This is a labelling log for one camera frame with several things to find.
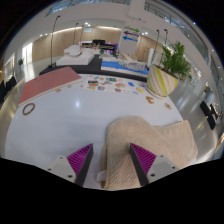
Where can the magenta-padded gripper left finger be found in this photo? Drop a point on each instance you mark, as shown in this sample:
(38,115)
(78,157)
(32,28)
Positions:
(81,159)

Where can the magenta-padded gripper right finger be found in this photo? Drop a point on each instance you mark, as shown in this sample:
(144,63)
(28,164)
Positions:
(143,159)

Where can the beige knitted towel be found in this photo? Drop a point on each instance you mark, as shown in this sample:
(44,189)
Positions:
(121,146)

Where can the round wooden disc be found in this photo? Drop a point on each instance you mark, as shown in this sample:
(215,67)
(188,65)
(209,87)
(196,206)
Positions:
(167,106)

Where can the small wooden figure piece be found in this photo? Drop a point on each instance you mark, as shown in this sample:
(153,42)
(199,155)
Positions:
(150,99)

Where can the group of black chairs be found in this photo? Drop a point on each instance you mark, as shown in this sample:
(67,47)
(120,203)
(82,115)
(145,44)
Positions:
(208,115)

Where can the potted plant in striped pot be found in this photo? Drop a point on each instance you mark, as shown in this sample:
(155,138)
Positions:
(163,80)

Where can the flat pink board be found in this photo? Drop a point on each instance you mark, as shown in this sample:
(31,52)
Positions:
(50,83)

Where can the black display platform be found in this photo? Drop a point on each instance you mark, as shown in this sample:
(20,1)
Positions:
(91,66)

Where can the blue mat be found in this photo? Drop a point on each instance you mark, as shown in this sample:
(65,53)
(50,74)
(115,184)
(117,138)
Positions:
(115,66)

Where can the black piano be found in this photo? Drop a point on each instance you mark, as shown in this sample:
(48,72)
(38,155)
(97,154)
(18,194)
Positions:
(98,42)

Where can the white pillar with arrow signs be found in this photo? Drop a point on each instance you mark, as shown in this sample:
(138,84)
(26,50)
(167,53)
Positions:
(128,41)

